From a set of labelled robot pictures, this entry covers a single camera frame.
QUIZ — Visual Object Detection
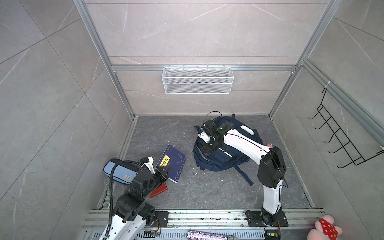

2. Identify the navy blue student backpack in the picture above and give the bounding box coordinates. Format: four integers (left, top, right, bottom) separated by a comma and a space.
193, 115, 264, 186

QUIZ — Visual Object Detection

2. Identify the dark blue book yellow label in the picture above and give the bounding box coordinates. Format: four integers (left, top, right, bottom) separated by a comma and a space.
157, 145, 187, 183

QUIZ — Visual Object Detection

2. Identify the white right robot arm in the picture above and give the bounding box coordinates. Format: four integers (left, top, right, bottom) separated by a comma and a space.
193, 116, 287, 226

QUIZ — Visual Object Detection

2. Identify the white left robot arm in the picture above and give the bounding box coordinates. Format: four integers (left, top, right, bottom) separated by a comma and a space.
100, 167, 171, 240

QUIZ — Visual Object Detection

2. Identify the red wallet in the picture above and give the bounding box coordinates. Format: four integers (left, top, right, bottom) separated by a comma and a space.
149, 183, 168, 199

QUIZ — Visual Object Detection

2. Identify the purple glitter microphone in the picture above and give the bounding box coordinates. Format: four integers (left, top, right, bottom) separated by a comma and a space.
187, 230, 238, 240

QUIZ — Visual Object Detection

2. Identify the pink plush toy red heart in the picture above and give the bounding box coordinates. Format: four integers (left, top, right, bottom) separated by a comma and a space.
307, 215, 343, 240

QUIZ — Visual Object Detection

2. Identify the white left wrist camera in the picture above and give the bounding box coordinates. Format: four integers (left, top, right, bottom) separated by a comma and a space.
141, 157, 155, 175

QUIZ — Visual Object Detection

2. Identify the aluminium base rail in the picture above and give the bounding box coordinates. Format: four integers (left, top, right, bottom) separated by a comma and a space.
80, 209, 326, 240

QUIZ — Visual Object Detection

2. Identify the white wire mesh basket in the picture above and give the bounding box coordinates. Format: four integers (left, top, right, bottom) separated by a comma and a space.
162, 67, 234, 95

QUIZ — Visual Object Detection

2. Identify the black wall hook rack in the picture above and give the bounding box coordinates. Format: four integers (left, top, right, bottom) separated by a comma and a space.
308, 88, 384, 169

